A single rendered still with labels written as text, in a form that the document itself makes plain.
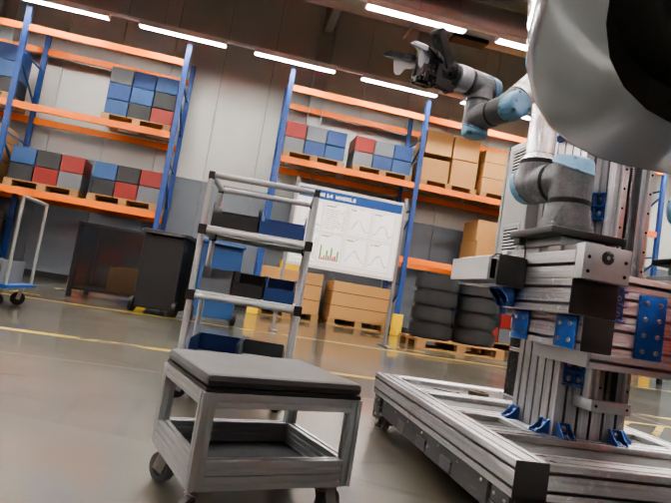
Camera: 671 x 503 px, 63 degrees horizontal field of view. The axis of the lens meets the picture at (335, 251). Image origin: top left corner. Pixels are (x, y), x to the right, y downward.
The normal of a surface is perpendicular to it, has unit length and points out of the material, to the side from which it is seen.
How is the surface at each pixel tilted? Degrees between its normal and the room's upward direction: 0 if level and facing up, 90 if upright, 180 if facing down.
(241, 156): 90
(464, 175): 90
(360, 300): 90
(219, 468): 90
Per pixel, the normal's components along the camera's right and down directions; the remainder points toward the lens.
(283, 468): 0.50, 0.01
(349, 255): 0.19, -0.05
